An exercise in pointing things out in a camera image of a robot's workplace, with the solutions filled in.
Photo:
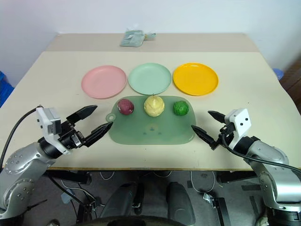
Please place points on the light green plate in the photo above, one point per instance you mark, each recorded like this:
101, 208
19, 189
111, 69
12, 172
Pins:
149, 78

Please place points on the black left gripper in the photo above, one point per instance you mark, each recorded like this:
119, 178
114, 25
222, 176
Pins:
68, 136

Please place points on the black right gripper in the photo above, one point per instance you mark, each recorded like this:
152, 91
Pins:
226, 130

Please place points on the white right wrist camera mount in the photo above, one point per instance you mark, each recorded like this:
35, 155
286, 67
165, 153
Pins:
240, 123

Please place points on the clear plastic bag package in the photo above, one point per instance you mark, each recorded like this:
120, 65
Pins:
132, 37

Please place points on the green toy cabbage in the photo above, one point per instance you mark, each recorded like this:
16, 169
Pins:
180, 108

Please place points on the yellow toy cabbage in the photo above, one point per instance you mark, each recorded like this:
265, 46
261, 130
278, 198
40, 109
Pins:
154, 106

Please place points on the purple toy cabbage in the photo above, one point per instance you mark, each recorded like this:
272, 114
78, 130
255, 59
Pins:
125, 107

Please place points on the blue crate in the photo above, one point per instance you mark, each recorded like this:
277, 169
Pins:
4, 87

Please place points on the dark rounded leg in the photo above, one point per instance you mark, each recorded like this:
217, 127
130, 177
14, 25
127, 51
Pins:
179, 203
120, 202

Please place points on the black table frame bar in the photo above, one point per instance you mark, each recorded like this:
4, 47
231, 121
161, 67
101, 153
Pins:
68, 176

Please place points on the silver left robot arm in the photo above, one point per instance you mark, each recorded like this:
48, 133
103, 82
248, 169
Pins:
21, 171

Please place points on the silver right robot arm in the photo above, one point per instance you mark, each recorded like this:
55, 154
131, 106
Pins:
272, 169

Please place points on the dark rounded left leg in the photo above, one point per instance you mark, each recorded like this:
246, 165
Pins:
120, 202

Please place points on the green cutting board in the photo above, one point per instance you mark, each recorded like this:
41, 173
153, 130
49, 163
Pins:
152, 128

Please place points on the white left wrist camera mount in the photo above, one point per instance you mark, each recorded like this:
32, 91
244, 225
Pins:
48, 124

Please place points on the brown wooden cabinet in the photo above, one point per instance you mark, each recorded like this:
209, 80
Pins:
292, 77

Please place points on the pink plate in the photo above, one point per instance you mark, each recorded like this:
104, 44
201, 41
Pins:
104, 81

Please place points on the yellow plate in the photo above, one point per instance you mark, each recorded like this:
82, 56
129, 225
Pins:
195, 78

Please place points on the dark rounded right leg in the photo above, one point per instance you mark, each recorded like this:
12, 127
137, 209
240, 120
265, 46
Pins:
179, 203

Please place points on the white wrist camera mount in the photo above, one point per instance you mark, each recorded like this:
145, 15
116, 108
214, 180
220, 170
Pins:
240, 123
48, 124

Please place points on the blue water bottle cap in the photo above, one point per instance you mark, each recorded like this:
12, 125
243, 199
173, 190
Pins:
279, 73

